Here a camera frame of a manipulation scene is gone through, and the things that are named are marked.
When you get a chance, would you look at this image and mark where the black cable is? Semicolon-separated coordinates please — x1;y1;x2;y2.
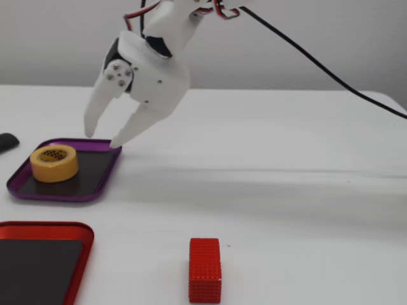
238;4;407;120

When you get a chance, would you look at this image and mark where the red metal tray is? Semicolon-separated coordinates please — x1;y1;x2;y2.
0;220;95;305

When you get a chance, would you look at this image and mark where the black rounded object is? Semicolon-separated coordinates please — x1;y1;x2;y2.
0;133;20;156

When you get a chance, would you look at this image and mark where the red white black servo wire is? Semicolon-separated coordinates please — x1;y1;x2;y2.
190;0;242;22
123;0;163;32

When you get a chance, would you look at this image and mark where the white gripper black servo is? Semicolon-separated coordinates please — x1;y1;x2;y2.
83;30;191;150

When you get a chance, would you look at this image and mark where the purple metal tray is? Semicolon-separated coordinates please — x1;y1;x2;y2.
6;137;123;203

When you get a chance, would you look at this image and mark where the yellow masking tape roll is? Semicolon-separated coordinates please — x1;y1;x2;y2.
29;144;79;184

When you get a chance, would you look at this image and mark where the red studded block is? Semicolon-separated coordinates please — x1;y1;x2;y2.
188;237;223;304

